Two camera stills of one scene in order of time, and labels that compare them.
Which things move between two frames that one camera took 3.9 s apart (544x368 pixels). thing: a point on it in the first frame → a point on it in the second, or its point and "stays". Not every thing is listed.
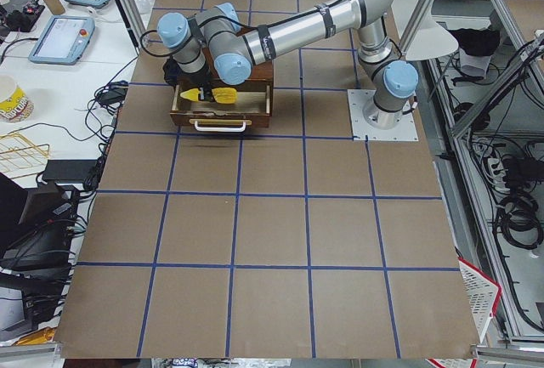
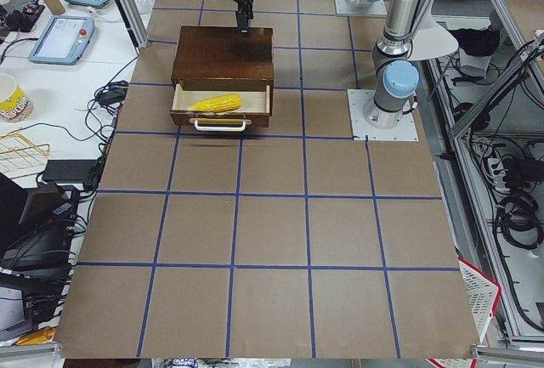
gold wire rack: (19, 157) stays
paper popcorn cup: (14, 105) stays
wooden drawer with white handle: (252, 108) stays
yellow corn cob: (222, 95) → (218, 104)
